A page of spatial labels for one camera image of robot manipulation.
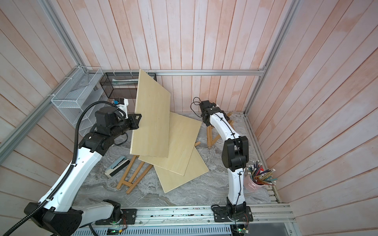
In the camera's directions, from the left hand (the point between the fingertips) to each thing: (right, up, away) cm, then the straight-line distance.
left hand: (141, 117), depth 71 cm
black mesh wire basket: (-23, +25, +33) cm, 47 cm away
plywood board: (+3, -10, +7) cm, 13 cm away
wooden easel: (-9, -37, +11) cm, 40 cm away
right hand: (+48, +1, +20) cm, 52 cm away
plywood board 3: (+28, -29, +17) cm, 44 cm away
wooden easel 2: (+39, -13, +27) cm, 50 cm away
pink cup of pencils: (+59, -32, +6) cm, 68 cm away
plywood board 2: (+20, -9, +31) cm, 38 cm away
